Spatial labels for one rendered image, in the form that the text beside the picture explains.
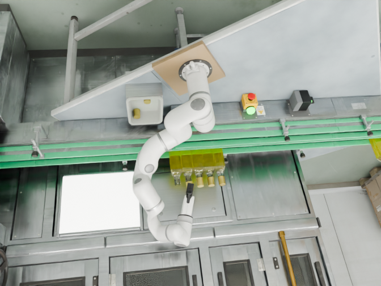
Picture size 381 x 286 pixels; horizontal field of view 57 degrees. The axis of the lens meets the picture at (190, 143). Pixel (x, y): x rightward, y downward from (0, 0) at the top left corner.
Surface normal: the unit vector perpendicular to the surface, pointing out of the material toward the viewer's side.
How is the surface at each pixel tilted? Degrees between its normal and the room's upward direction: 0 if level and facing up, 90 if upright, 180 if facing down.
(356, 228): 90
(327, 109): 90
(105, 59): 90
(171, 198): 90
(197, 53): 1
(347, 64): 0
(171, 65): 1
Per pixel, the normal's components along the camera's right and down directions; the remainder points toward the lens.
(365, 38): 0.11, 0.86
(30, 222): 0.08, -0.50
